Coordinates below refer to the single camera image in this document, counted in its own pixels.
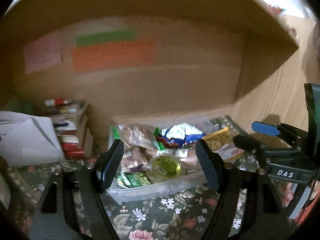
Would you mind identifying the orange rice cracker pack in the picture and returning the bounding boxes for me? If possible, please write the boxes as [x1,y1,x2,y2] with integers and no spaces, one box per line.
[214,142,244,163]

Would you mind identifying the yellow nut snack bag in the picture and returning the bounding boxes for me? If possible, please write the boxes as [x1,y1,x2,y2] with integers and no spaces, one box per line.
[202,127,235,152]

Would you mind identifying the green seaweed snack packet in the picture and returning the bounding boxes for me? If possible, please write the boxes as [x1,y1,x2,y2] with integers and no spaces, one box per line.
[116,172,152,189]

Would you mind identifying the brown bread bar pack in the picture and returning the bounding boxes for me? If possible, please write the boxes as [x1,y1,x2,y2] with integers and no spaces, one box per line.
[157,146,200,167]

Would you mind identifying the blue white chip bag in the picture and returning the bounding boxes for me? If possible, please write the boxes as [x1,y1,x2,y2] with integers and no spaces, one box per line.
[155,122,206,148]

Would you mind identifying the clear plastic storage bin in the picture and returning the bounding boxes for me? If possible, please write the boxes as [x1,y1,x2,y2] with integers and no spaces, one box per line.
[108,123,207,204]

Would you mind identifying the clear bag brown cookies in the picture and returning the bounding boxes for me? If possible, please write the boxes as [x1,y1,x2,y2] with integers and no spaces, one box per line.
[112,124,160,150]

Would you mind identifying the purple snack bar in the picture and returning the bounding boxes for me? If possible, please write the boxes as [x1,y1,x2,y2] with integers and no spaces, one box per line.
[120,147,151,173]

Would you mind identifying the person right hand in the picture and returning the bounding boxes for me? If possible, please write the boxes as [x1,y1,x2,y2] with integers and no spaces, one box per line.
[280,183,294,206]

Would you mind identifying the floral dark green tablecloth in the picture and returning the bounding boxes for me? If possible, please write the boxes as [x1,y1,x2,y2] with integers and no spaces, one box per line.
[5,116,259,239]

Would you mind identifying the white folded papers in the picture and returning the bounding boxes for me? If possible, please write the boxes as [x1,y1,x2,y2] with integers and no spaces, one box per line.
[1,111,65,167]

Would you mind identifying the stack of books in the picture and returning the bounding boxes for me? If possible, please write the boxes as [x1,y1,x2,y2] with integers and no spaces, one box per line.
[46,100,93,159]

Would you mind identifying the red white glue stick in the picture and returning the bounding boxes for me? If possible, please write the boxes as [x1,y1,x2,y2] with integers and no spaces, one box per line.
[44,99,72,107]

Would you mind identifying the orange sticky note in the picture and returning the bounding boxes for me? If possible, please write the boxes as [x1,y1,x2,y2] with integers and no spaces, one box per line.
[72,38,156,73]

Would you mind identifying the pink sticky note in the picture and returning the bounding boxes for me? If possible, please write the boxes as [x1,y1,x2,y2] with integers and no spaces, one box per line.
[23,32,63,74]

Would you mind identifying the green sticky note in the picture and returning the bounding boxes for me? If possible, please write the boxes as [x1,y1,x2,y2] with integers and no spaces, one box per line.
[76,29,136,48]

